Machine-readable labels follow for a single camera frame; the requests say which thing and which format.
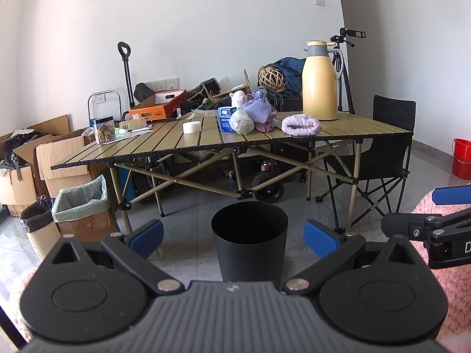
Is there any purple fluffy headband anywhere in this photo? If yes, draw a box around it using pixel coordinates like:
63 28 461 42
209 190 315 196
282 114 322 136

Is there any purple drawstring fabric pouch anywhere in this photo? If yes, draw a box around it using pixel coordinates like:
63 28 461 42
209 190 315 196
240 87 278 133

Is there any iridescent plastic bag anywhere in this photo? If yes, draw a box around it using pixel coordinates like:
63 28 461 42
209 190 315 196
229 109 255 136

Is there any blue handkerchief tissue pack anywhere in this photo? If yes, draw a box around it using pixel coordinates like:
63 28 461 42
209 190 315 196
218 106 237 132

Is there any black round trash bin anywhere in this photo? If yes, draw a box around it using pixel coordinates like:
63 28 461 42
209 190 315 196
211 202 289 288

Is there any red plastic bucket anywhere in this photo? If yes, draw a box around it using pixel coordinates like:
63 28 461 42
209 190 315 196
452 138 471 180

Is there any cardboard box with green liner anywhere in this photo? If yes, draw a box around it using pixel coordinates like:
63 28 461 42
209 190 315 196
51 175 118 242

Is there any black wagon cart wheel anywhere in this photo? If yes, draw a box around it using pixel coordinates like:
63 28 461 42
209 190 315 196
252 171 284 204

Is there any black folding chair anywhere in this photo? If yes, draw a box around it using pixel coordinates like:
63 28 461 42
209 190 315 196
314 95 417 234

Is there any khaki folding camping table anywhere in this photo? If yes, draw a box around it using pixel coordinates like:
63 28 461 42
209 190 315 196
51 112 413 230

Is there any small yellow paper box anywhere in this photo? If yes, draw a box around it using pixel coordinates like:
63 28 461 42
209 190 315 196
119 118 147 131

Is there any clear jar with snacks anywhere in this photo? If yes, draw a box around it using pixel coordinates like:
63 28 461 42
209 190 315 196
93 116 116 144

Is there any orange cardboard box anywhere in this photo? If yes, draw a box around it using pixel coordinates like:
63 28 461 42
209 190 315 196
129 89 187 121

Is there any large open cardboard box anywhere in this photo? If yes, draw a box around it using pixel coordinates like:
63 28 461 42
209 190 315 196
1 115 100 217

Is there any yellow thermos jug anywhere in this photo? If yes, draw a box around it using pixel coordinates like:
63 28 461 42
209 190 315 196
302 40 345 121

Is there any white yellow alpaca plush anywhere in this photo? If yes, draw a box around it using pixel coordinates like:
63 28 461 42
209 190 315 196
229 90 248 109

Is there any woven rattan ball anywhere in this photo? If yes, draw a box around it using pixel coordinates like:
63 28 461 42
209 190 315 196
257 65 287 92

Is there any dark blue fabric bag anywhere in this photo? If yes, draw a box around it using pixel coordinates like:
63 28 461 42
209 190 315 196
268 56 305 96

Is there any white wall socket strip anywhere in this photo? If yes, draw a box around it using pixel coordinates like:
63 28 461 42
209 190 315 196
145 77 180 92

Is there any black camera tripod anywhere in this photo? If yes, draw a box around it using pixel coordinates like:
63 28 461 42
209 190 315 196
328 27 366 115

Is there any black trolley handle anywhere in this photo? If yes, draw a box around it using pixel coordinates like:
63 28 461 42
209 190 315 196
117 41 135 109

